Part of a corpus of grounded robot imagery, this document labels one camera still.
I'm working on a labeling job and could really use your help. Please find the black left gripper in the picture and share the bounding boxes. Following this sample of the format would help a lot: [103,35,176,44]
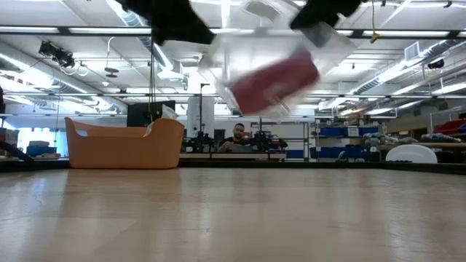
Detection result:
[116,0,216,47]

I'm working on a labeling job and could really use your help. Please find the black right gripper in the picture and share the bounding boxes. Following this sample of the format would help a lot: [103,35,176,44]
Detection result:
[290,0,365,30]

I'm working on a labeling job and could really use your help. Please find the clear plastic bag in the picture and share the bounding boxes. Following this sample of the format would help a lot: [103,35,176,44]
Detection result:
[198,0,358,117]
[145,104,179,138]

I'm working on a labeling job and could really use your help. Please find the pink elastic bandage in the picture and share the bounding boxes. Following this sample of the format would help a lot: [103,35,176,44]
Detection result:
[232,49,321,116]

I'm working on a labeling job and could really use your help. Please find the white column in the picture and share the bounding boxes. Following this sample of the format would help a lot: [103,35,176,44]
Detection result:
[186,96,216,139]

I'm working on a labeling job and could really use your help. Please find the white air vent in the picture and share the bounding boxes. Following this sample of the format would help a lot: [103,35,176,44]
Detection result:
[404,41,420,62]

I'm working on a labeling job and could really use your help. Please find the black square panel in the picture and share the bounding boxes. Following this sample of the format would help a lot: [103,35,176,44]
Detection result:
[127,100,176,127]

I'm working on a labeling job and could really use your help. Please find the person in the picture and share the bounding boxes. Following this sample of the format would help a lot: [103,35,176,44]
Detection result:
[217,122,256,153]

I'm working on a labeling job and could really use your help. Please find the background wooden table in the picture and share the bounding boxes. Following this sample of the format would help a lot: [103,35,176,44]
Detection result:
[180,152,288,161]

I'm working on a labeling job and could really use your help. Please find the metal shelf rack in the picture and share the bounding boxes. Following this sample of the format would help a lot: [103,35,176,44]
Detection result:
[304,122,382,162]

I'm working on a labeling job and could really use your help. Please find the orange plastic bin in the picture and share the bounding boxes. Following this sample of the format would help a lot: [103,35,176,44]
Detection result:
[64,116,186,170]

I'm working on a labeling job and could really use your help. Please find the grey cloth bundle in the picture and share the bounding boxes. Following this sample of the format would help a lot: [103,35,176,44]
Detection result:
[421,132,464,143]
[363,132,419,145]

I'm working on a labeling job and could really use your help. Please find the white plastic trash bin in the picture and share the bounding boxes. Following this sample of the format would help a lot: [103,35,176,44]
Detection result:
[385,144,438,164]

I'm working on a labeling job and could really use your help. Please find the red plastic storage bin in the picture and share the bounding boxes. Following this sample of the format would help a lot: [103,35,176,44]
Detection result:
[433,119,466,135]

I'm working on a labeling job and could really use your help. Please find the wooden workbench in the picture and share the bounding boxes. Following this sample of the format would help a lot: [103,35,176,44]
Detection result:
[378,142,466,152]

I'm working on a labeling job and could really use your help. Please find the blue crate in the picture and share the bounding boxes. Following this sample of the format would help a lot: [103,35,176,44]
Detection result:
[25,140,61,159]

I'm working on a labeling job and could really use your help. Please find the silver spiral air duct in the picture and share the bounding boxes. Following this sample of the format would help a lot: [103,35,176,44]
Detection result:
[138,36,175,71]

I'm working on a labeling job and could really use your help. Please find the dark hanging cable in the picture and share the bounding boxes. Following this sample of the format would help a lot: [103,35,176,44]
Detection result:
[148,43,158,123]

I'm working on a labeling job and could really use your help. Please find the black ceiling camera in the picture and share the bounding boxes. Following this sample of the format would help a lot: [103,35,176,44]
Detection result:
[38,40,76,69]

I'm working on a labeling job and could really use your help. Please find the black aluminium table frame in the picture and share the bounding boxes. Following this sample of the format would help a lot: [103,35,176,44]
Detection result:
[0,136,466,176]

